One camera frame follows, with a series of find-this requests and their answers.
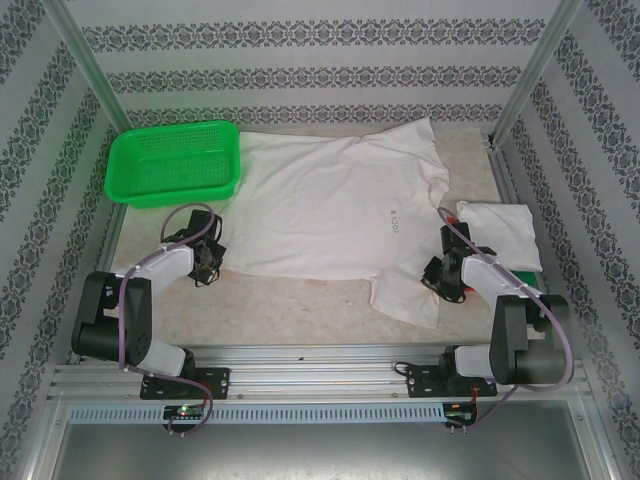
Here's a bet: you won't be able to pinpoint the white t-shirt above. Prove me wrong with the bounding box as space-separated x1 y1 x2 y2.
219 117 451 331
455 199 542 274

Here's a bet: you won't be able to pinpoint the folded white t-shirt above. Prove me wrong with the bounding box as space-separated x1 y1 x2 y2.
455 199 542 274

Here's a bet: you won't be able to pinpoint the green plastic basket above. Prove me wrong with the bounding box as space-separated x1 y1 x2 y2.
103 119 244 209

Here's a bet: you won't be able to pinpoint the grey sheet metal panel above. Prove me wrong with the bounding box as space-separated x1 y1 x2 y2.
29 394 621 480

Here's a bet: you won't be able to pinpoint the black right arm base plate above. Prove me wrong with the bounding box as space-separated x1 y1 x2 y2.
405 363 499 399

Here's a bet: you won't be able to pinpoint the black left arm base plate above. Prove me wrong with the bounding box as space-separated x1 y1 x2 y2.
139 367 232 401

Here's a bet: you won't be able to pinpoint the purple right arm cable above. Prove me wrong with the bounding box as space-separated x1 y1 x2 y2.
437 207 574 436

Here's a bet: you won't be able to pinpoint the aluminium mounting rail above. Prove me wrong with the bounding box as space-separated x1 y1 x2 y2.
49 342 589 401

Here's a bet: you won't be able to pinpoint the slotted grey cable duct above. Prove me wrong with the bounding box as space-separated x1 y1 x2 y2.
67 403 446 426

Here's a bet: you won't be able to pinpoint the aluminium frame post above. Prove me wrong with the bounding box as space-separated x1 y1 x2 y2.
42 0 134 151
489 0 589 149

